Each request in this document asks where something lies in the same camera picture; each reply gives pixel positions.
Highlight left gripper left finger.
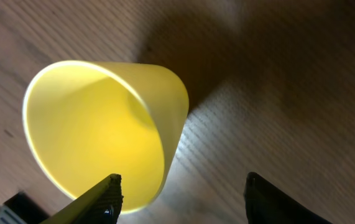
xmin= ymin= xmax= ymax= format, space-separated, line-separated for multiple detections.
xmin=40 ymin=174 xmax=123 ymax=224

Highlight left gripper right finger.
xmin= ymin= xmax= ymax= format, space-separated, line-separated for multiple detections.
xmin=244 ymin=172 xmax=331 ymax=224

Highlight yellow cup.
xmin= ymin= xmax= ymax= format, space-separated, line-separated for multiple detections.
xmin=22 ymin=60 xmax=189 ymax=214

